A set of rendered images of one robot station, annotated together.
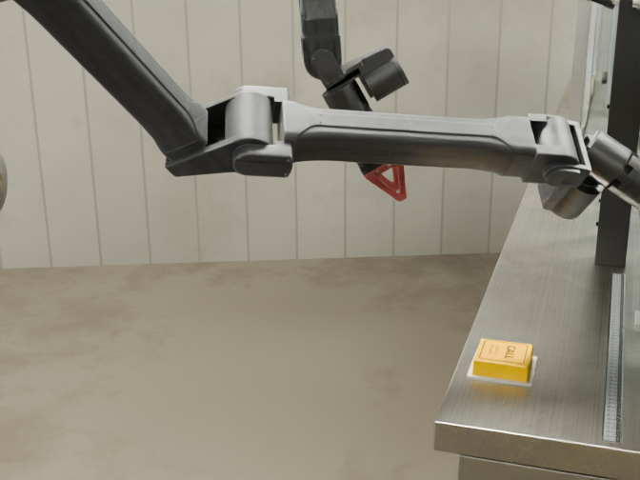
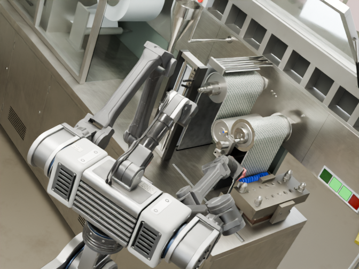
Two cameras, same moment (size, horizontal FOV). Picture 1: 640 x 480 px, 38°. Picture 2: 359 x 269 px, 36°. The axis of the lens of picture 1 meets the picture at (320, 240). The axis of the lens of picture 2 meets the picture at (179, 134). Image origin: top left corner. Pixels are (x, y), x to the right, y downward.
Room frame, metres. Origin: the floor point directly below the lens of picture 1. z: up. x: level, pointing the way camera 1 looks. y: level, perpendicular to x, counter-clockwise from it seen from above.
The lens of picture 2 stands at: (0.59, 1.61, 2.50)
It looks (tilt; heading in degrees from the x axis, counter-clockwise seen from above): 32 degrees down; 292
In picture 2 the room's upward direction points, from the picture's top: 22 degrees clockwise
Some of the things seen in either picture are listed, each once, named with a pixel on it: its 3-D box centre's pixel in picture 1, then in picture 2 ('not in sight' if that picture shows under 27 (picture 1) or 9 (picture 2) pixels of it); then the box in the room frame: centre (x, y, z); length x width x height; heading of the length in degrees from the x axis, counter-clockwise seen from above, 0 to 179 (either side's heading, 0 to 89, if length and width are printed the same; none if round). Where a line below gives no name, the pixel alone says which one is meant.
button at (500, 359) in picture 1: (503, 359); not in sight; (1.09, -0.24, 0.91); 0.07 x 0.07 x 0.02; 72
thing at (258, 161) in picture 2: not in sight; (257, 162); (1.07, -0.60, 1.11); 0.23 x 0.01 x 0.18; 72
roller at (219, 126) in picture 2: not in sight; (239, 128); (1.24, -0.67, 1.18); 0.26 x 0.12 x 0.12; 72
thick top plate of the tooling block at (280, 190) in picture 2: not in sight; (270, 194); (0.95, -0.61, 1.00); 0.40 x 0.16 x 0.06; 72
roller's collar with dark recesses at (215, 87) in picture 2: not in sight; (212, 88); (1.41, -0.57, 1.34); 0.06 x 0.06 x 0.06; 72
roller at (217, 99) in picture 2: not in sight; (235, 86); (1.36, -0.71, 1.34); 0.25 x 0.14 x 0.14; 72
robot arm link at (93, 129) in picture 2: not in sight; (87, 136); (1.40, 0.35, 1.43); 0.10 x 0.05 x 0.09; 94
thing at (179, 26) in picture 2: not in sight; (166, 60); (1.82, -0.83, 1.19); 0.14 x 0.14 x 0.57
